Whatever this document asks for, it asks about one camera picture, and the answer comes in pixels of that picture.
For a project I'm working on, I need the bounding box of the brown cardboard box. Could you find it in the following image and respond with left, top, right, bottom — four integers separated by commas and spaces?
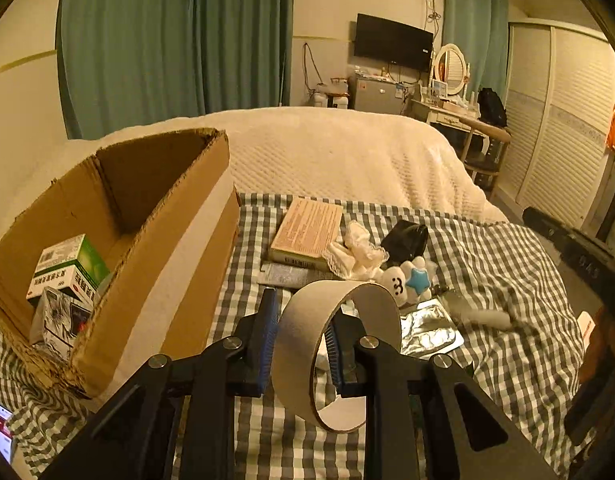
0, 127, 242, 401

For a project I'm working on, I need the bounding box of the black wall cable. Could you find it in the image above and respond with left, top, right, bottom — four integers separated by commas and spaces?
302, 42, 321, 96

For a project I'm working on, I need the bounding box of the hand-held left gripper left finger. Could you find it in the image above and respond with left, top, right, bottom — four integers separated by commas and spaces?
38, 287, 283, 480

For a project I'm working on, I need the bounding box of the white lace cloth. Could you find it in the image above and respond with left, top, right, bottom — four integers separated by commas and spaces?
321, 221, 391, 281

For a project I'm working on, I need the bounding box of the grey fluffy brush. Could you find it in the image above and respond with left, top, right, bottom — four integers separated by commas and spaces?
440, 285, 525, 331

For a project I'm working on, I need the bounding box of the narrow teal curtain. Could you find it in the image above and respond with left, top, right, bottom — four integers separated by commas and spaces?
440, 0, 509, 106

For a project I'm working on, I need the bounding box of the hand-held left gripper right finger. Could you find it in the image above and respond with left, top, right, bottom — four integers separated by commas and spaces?
323, 310, 558, 480

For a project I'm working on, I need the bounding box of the wooden chair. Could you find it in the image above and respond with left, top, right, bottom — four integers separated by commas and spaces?
460, 127, 511, 191

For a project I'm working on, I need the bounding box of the black bag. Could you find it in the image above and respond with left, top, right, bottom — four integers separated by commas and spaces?
476, 87, 508, 128

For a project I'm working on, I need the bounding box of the tan printed box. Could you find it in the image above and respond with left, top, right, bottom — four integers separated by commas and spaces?
269, 196, 344, 266

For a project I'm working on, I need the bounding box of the cardboard tape ring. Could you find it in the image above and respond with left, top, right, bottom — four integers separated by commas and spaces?
271, 280, 402, 435

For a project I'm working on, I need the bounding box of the black pouch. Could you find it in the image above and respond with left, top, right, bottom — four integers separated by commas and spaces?
380, 220, 429, 266

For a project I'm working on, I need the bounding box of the silver foil packet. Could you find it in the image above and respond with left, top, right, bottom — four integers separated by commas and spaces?
398, 297, 465, 358

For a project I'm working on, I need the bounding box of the wide teal curtain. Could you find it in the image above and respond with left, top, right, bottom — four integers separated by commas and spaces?
58, 0, 294, 141

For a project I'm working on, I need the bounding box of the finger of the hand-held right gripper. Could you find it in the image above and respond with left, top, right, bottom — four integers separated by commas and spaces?
521, 206, 574, 250

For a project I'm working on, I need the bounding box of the white and black patterned box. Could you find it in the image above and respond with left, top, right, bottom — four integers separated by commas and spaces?
30, 287, 96, 356

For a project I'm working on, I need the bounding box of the folded paper leaflet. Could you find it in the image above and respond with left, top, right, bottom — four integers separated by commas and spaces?
258, 260, 338, 291

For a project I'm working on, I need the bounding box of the green and white medicine box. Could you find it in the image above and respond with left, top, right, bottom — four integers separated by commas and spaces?
26, 234, 111, 308

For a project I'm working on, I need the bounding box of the grey mini fridge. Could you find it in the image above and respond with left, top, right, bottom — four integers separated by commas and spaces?
354, 72, 404, 113

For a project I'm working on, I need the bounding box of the white quilted bedspread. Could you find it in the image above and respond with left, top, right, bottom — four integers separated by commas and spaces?
62, 106, 511, 223

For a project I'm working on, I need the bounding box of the white louvred wardrobe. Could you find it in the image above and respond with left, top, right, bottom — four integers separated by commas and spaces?
490, 20, 615, 231

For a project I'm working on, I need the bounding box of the oval white mirror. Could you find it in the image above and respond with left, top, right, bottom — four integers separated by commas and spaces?
432, 42, 469, 97

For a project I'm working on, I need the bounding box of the white dressing table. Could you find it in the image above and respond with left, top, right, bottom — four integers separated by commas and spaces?
410, 95, 511, 161

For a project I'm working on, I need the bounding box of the black wall television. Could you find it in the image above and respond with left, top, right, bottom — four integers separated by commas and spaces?
354, 13, 435, 73

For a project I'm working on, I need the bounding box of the white plush toy blue star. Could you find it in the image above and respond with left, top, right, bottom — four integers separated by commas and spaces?
375, 256, 438, 311

